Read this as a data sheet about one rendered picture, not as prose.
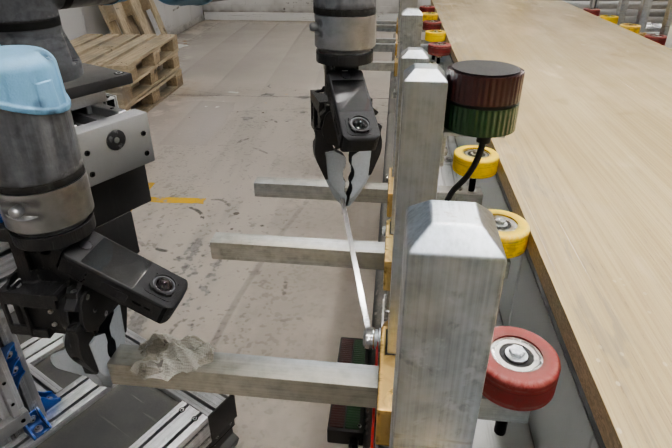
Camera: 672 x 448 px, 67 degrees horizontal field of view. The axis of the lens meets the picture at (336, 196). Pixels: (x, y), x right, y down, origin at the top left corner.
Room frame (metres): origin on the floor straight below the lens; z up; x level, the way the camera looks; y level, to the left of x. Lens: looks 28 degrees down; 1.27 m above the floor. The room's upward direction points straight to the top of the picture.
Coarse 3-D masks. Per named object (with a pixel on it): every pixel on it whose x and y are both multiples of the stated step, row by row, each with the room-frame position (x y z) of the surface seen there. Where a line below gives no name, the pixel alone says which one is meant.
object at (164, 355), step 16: (160, 336) 0.42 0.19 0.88; (192, 336) 0.42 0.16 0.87; (144, 352) 0.41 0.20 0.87; (160, 352) 0.40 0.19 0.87; (176, 352) 0.40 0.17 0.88; (192, 352) 0.40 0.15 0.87; (208, 352) 0.40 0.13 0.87; (144, 368) 0.38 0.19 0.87; (160, 368) 0.38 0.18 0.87; (176, 368) 0.39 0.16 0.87; (192, 368) 0.39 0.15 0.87
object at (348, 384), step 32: (128, 352) 0.41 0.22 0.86; (128, 384) 0.39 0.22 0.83; (160, 384) 0.39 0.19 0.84; (192, 384) 0.39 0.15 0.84; (224, 384) 0.38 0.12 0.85; (256, 384) 0.38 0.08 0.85; (288, 384) 0.37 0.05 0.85; (320, 384) 0.37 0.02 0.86; (352, 384) 0.37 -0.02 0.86; (480, 416) 0.35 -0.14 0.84; (512, 416) 0.35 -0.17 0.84
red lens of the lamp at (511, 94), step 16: (448, 80) 0.41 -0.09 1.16; (464, 80) 0.39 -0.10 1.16; (480, 80) 0.38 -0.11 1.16; (496, 80) 0.38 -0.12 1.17; (512, 80) 0.38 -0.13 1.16; (448, 96) 0.40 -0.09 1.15; (464, 96) 0.39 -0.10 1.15; (480, 96) 0.38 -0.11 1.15; (496, 96) 0.38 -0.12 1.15; (512, 96) 0.39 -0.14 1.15
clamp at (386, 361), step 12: (384, 324) 0.46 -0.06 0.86; (384, 336) 0.43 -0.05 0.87; (384, 348) 0.41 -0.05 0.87; (384, 360) 0.39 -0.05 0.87; (384, 372) 0.37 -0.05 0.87; (384, 384) 0.36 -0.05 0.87; (384, 396) 0.34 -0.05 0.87; (384, 408) 0.33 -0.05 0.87; (384, 420) 0.33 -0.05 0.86; (384, 432) 0.33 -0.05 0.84; (384, 444) 0.33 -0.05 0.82
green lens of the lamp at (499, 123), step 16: (448, 112) 0.40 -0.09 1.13; (464, 112) 0.39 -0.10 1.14; (480, 112) 0.38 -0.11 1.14; (496, 112) 0.38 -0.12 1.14; (512, 112) 0.39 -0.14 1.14; (448, 128) 0.40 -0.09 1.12; (464, 128) 0.39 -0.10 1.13; (480, 128) 0.38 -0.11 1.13; (496, 128) 0.38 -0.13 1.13; (512, 128) 0.39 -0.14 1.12
